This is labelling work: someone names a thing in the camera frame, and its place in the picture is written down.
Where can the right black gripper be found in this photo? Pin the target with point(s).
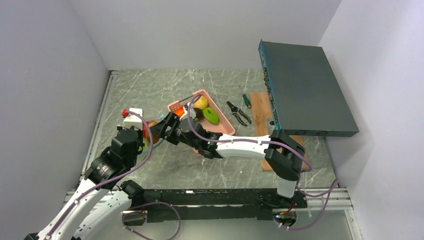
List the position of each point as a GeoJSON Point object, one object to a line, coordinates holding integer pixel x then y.
{"type": "Point", "coordinates": [170, 120]}

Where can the clear zip top bag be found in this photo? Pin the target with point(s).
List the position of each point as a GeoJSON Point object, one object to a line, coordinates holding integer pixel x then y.
{"type": "Point", "coordinates": [141, 152]}

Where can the red pomegranate toy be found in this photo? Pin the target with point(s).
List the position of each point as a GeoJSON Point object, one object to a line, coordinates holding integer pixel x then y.
{"type": "Point", "coordinates": [144, 130]}

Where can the green cabbage toy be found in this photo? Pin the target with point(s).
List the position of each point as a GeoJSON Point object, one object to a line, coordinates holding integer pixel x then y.
{"type": "Point", "coordinates": [146, 143]}

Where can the pink plastic basket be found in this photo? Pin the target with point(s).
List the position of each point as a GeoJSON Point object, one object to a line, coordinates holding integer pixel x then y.
{"type": "Point", "coordinates": [223, 126]}

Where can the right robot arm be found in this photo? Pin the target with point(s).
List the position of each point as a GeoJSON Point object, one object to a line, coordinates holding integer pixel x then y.
{"type": "Point", "coordinates": [284, 155]}

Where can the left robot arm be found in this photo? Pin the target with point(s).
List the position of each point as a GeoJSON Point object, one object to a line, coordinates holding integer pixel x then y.
{"type": "Point", "coordinates": [79, 218]}

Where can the orange red mango toy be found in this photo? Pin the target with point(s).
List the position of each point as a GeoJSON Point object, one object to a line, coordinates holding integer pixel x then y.
{"type": "Point", "coordinates": [181, 111]}

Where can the dark mangosteen toy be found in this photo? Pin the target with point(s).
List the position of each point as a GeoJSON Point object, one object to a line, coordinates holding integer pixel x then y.
{"type": "Point", "coordinates": [198, 114]}

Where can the yellow bumpy fruit toy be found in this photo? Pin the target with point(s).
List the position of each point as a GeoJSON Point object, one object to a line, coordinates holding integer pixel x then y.
{"type": "Point", "coordinates": [201, 103]}

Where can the green pepper toy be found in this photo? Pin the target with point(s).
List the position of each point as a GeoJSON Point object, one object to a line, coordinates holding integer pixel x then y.
{"type": "Point", "coordinates": [211, 116]}

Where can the wooden board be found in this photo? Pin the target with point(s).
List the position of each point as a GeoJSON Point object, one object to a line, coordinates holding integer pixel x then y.
{"type": "Point", "coordinates": [261, 117]}

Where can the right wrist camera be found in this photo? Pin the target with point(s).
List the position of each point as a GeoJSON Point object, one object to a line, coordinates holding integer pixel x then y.
{"type": "Point", "coordinates": [189, 111]}

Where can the black handled pliers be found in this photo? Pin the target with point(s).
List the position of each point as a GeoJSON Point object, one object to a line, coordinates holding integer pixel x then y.
{"type": "Point", "coordinates": [239, 114]}

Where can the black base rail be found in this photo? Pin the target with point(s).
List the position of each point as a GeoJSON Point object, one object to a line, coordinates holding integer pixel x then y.
{"type": "Point", "coordinates": [214, 204]}

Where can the green handled screwdriver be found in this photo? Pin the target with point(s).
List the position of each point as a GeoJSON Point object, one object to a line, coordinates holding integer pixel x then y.
{"type": "Point", "coordinates": [247, 101]}

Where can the dark blue network switch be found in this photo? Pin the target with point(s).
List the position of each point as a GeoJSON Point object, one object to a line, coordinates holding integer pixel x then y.
{"type": "Point", "coordinates": [303, 91]}

